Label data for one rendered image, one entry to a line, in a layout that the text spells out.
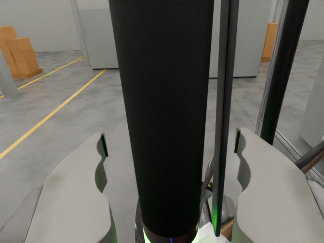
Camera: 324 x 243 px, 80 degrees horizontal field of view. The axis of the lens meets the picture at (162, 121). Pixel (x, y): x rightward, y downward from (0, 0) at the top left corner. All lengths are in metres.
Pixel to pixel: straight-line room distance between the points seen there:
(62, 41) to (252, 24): 10.94
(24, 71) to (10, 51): 0.68
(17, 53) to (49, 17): 6.12
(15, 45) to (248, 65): 7.22
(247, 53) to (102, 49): 4.72
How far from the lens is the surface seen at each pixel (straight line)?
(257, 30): 5.94
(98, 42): 7.60
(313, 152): 0.32
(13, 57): 8.48
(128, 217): 2.15
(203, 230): 0.21
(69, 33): 13.68
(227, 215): 0.72
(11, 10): 15.26
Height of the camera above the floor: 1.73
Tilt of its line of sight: 29 degrees down
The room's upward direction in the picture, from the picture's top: 3 degrees counter-clockwise
